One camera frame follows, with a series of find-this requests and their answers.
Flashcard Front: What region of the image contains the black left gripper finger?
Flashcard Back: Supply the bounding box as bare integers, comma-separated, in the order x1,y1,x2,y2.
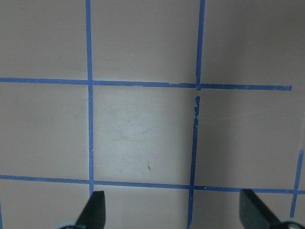
239,189,286,229

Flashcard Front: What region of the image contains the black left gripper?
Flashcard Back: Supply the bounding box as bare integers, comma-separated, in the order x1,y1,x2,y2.
53,191,105,229

